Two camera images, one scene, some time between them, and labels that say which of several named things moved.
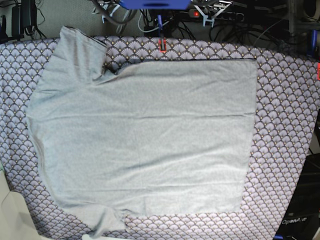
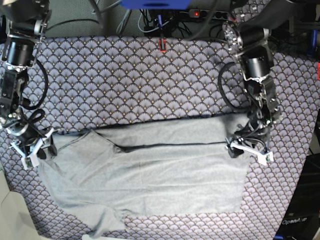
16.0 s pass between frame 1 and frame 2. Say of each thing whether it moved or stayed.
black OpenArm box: stayed
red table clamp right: stayed
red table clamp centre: stayed
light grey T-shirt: moved
